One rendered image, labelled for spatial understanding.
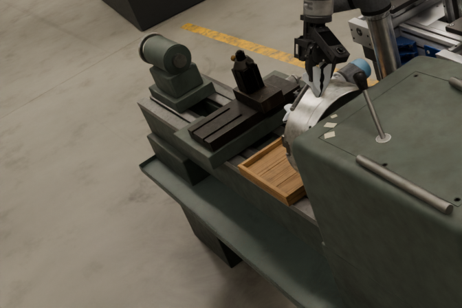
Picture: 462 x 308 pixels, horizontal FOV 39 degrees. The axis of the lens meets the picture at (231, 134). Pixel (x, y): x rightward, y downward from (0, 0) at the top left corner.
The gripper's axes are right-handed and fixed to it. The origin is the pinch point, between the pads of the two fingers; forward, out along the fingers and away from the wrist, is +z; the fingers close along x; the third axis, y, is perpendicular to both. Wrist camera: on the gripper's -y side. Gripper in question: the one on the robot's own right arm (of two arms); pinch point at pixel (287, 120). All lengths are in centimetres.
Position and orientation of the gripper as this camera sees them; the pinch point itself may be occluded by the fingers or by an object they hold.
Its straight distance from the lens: 211.2
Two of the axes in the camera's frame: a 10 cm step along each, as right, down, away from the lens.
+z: -8.0, 5.1, -3.0
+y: -4.9, -3.0, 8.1
